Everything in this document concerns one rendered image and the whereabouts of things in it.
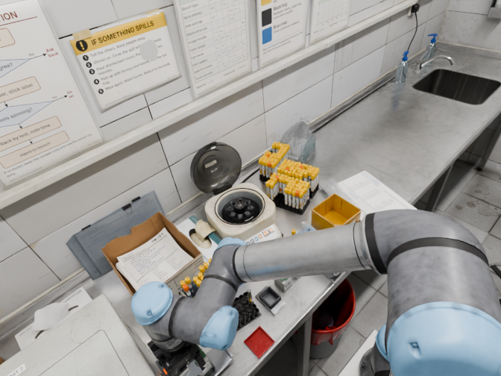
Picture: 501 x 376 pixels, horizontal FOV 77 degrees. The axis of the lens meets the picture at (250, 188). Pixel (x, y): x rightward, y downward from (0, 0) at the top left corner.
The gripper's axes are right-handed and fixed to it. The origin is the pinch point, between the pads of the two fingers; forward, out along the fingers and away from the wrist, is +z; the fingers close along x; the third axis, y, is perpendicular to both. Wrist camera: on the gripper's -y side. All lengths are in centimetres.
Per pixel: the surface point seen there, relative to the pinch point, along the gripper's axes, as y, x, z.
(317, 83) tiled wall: -123, -60, -13
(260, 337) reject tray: -18.2, 3.2, 12.2
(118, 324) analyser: 9.8, -11.8, -17.6
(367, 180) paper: -99, -12, 11
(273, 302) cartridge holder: -27.9, -0.6, 8.8
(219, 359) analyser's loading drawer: -4.7, 0.8, 8.4
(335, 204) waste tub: -75, -12, 8
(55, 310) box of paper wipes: 24, -45, 3
